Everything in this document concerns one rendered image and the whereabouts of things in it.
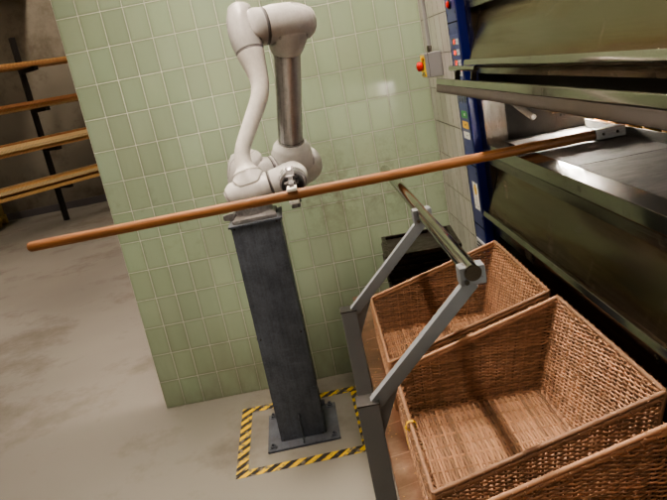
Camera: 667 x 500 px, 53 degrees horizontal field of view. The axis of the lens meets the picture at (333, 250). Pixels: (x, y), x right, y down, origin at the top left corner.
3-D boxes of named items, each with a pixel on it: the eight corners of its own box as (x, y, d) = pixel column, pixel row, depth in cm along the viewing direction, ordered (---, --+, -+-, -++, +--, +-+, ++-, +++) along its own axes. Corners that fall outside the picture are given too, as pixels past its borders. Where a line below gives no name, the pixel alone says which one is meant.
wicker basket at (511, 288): (506, 310, 242) (496, 237, 234) (564, 381, 187) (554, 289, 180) (374, 335, 242) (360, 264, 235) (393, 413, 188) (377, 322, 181)
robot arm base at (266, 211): (226, 218, 285) (223, 205, 284) (277, 207, 286) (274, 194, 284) (222, 227, 267) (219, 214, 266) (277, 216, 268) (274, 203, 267)
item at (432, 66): (439, 74, 286) (436, 51, 283) (444, 74, 276) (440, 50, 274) (422, 77, 286) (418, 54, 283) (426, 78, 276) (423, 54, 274)
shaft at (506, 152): (27, 253, 196) (24, 243, 195) (31, 250, 199) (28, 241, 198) (597, 140, 197) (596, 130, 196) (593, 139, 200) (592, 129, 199)
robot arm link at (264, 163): (228, 205, 280) (216, 154, 274) (269, 194, 286) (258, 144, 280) (239, 210, 265) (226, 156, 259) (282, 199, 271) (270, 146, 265)
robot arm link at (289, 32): (265, 182, 287) (312, 170, 294) (279, 200, 275) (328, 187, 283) (251, 0, 238) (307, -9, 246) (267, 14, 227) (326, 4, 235)
